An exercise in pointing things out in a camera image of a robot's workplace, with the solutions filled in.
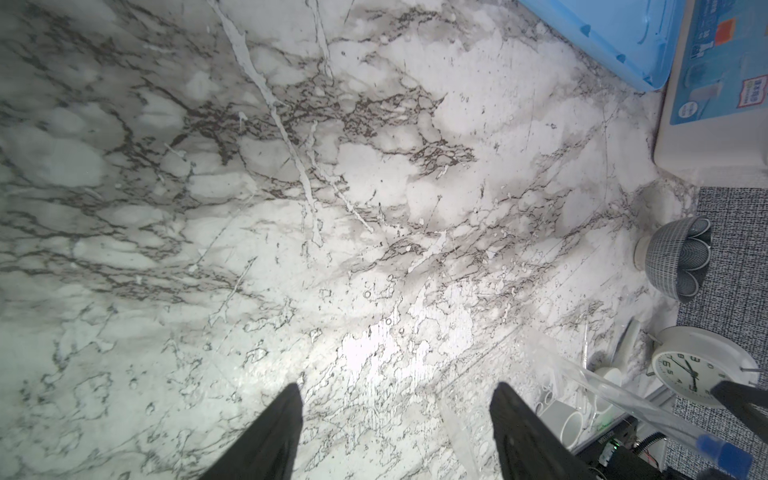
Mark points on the blue plastic bin lid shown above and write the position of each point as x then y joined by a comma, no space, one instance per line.
634,39

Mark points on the white plastic storage bin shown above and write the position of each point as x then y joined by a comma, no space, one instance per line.
713,129

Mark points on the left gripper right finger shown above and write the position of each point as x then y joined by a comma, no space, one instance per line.
526,448

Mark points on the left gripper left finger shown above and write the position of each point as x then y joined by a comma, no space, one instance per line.
268,447

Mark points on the dark patterned ceramic bowl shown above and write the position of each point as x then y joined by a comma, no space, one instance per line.
676,258

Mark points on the blue capped test tube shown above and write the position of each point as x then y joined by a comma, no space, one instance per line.
726,456

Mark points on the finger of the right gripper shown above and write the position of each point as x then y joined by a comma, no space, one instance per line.
746,403

